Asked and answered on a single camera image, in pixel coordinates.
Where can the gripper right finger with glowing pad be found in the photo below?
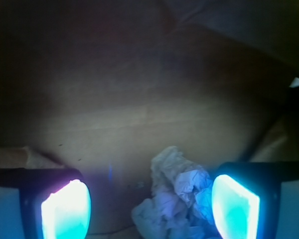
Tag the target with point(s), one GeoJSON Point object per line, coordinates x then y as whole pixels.
{"type": "Point", "coordinates": [256, 200]}

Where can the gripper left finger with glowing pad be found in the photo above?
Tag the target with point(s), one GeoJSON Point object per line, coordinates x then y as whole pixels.
{"type": "Point", "coordinates": [43, 204]}

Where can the white paper ball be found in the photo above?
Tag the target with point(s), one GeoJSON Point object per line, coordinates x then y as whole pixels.
{"type": "Point", "coordinates": [180, 203]}

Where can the brown paper bag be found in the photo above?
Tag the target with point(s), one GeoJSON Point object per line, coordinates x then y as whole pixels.
{"type": "Point", "coordinates": [103, 86]}

